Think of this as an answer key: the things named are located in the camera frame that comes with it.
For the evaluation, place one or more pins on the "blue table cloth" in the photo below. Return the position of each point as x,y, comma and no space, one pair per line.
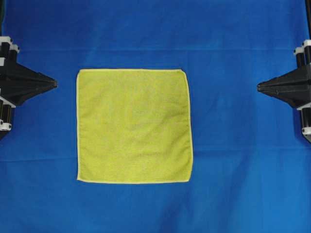
251,166

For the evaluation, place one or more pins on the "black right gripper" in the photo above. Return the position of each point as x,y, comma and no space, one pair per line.
300,100

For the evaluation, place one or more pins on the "yellow-green microfiber towel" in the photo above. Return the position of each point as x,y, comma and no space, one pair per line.
133,126

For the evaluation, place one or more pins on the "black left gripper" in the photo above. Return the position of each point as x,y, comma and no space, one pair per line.
9,52

